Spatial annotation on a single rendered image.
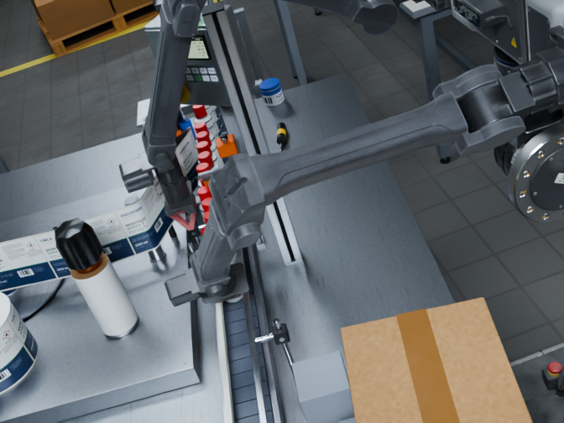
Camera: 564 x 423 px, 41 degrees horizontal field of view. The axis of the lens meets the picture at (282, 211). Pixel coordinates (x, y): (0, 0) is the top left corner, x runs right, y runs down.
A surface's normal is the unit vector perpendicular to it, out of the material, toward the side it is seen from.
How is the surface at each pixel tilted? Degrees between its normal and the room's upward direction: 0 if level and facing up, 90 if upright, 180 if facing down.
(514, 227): 0
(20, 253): 90
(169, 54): 109
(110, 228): 90
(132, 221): 90
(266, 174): 40
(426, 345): 0
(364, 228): 0
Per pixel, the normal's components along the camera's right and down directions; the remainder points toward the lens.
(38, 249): 0.03, 0.60
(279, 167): 0.07, -0.29
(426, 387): -0.25, -0.77
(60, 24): 0.36, 0.48
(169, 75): 0.26, 0.77
